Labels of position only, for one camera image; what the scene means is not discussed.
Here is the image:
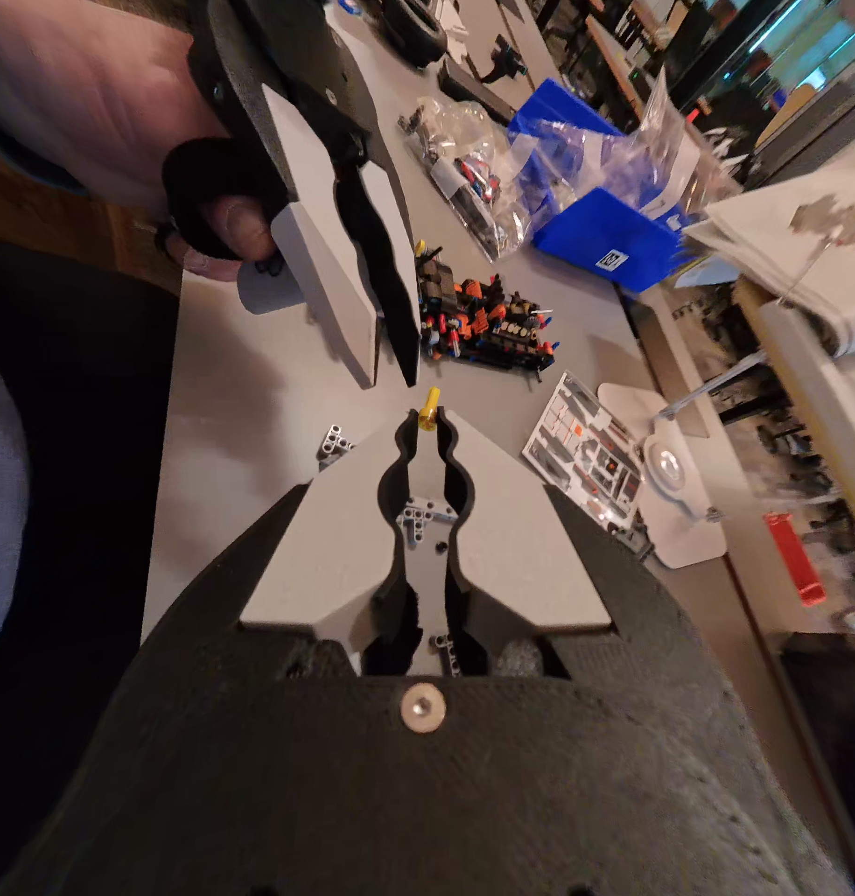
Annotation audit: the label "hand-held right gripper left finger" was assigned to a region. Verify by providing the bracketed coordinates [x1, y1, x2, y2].
[240, 412, 409, 629]

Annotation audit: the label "clear bag with lego pieces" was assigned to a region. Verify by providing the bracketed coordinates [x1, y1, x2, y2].
[398, 98, 540, 261]

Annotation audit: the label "red plastic bar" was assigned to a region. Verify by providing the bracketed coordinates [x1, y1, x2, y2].
[762, 511, 827, 607]

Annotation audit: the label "light grey T-shaped lego beam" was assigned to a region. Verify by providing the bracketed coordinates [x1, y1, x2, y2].
[317, 423, 358, 466]

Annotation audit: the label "background wooden desk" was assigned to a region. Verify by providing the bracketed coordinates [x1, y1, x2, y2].
[585, 14, 654, 121]

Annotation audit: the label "lego car model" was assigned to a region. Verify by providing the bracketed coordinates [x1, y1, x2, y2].
[415, 241, 558, 382]

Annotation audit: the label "black lego panel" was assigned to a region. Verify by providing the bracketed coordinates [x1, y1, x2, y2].
[436, 59, 518, 126]

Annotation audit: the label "empty clear plastic bags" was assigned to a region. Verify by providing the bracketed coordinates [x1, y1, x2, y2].
[512, 66, 743, 235]

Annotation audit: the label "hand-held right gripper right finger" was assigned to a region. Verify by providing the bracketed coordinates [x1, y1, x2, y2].
[442, 408, 612, 632]

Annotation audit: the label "blue plastic bin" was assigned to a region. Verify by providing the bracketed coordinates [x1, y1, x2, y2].
[508, 77, 689, 294]

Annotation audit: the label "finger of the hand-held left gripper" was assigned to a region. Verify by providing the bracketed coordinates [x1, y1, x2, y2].
[261, 83, 400, 391]
[343, 164, 421, 386]

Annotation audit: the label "person's left hand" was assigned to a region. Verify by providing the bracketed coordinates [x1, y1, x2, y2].
[0, 0, 279, 282]

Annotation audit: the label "black tyre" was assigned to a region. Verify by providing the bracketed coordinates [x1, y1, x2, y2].
[380, 0, 449, 69]

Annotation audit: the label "open instruction booklet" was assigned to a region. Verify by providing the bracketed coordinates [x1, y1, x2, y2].
[683, 164, 855, 359]

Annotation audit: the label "pile of dark grey lego pieces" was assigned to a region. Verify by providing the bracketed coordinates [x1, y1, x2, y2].
[610, 518, 656, 561]

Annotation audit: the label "sticker sheet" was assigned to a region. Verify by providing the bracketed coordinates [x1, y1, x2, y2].
[522, 370, 645, 529]

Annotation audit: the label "white desk lamp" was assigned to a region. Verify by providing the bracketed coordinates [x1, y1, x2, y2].
[599, 350, 771, 569]

